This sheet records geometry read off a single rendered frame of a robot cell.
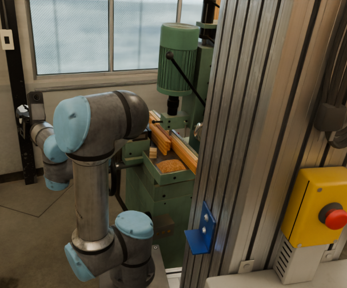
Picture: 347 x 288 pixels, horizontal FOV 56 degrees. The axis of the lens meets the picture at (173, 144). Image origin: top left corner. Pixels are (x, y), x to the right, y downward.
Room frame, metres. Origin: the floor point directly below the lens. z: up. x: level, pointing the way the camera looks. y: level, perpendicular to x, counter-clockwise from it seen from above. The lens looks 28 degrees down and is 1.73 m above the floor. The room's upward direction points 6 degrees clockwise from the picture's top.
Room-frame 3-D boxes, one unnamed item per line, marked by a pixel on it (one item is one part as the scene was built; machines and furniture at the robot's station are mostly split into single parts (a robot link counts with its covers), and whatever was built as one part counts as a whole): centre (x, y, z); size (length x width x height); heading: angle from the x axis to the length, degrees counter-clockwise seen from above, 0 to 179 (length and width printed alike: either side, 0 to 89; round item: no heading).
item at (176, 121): (1.57, 0.00, 1.03); 0.14 x 0.07 x 0.09; 118
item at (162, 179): (1.54, 0.13, 0.87); 0.61 x 0.30 x 0.06; 28
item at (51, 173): (0.89, 0.36, 1.12); 0.11 x 0.08 x 0.11; 131
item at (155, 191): (1.62, -0.09, 0.76); 0.57 x 0.45 x 0.09; 118
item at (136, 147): (1.50, 0.21, 0.92); 0.15 x 0.13 x 0.09; 28
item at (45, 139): (0.88, 0.37, 1.21); 0.11 x 0.08 x 0.09; 41
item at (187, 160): (1.53, 0.01, 0.92); 0.62 x 0.02 x 0.04; 28
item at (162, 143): (1.53, 0.08, 0.94); 0.21 x 0.01 x 0.08; 28
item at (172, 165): (1.33, 0.00, 0.91); 0.12 x 0.09 x 0.03; 118
